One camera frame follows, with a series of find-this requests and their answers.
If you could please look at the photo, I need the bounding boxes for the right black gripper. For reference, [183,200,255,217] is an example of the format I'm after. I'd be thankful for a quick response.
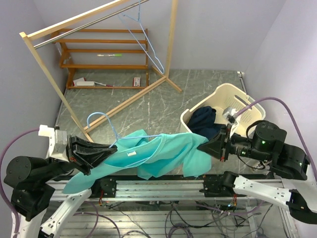
[198,122,271,162]

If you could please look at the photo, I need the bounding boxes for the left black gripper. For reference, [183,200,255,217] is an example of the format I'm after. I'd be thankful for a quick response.
[37,132,116,182]

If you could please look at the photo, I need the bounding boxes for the navy blue t shirt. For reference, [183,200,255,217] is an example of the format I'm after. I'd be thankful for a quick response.
[187,106,222,140]

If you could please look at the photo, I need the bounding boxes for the light blue hanger with teal shirt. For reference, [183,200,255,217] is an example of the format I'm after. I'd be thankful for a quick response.
[86,112,164,169]

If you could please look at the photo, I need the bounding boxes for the teal t shirt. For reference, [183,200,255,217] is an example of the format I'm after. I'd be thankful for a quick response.
[63,129,211,194]

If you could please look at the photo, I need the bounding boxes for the light blue wire hanger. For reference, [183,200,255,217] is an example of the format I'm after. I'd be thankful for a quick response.
[117,0,165,75]

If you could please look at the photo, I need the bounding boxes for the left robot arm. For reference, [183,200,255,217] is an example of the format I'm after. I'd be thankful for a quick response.
[4,132,117,238]

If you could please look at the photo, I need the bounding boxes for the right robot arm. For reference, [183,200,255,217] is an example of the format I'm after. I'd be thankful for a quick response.
[198,120,317,224]

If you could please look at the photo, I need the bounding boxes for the cream plastic laundry basket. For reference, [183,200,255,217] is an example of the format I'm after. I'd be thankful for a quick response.
[179,83,266,137]

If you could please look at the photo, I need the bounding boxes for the white red flat box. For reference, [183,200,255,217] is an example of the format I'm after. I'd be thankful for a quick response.
[72,77,111,87]

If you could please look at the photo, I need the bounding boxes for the wooden shoe shelf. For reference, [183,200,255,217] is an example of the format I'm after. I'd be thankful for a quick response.
[55,29,150,89]

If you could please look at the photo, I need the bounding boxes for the wooden clothes rack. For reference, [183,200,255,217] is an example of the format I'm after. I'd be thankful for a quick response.
[19,0,182,141]

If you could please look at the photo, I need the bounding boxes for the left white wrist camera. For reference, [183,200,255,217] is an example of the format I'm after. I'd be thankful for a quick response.
[38,125,69,162]

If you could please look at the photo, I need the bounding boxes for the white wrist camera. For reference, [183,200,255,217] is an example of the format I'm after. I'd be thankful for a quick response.
[38,125,69,162]
[222,107,241,138]

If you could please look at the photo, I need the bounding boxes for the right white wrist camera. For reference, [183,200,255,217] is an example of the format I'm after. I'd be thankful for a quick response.
[222,107,241,138]

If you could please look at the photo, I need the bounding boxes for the aluminium rail frame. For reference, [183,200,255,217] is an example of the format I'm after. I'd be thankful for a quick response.
[13,175,300,238]

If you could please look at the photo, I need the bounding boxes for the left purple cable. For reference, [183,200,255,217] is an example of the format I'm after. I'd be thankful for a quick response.
[0,127,42,235]

